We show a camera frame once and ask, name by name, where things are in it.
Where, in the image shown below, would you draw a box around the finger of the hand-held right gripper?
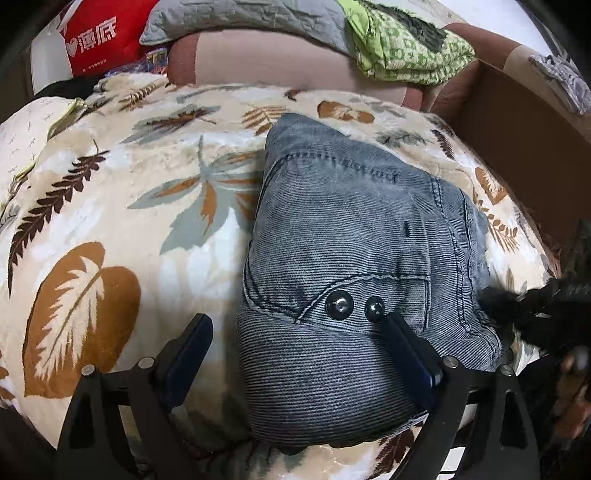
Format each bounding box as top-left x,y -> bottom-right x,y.
479,285 -> 550,329

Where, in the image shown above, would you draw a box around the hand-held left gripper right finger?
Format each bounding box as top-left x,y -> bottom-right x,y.
383,312 -> 542,480

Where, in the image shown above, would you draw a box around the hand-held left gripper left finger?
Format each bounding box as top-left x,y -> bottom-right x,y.
55,312 -> 214,480

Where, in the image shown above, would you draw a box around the blue denim pants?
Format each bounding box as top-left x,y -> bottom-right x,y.
235,113 -> 505,457

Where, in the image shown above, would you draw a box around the person's right hand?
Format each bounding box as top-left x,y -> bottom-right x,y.
554,348 -> 591,439

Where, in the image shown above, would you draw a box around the leaf print fleece blanket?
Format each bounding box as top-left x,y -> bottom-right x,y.
0,74 -> 565,480

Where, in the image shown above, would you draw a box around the brown cardboard box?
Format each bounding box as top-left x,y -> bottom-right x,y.
443,59 -> 591,252

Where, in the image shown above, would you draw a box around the grey patterned cloth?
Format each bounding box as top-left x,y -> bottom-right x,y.
529,52 -> 591,116

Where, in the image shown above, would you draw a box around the green printed cloth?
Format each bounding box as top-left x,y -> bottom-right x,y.
336,0 -> 477,87

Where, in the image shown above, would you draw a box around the white small-print sheet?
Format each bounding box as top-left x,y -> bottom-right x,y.
0,97 -> 88,197

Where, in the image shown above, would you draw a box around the dark grey cloth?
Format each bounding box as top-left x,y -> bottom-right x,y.
383,4 -> 450,52

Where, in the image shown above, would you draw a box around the black cloth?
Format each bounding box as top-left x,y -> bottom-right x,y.
36,75 -> 100,101

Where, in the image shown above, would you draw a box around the colourful snack packet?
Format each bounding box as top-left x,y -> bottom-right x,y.
145,46 -> 174,72

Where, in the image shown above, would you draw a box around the brown pink sofa backrest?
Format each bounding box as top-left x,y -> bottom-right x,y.
165,22 -> 518,114

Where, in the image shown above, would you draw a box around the red and white bag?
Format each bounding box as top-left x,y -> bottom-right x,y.
29,0 -> 163,93

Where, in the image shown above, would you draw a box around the grey quilted blanket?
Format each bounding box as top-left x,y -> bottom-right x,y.
139,0 -> 358,57

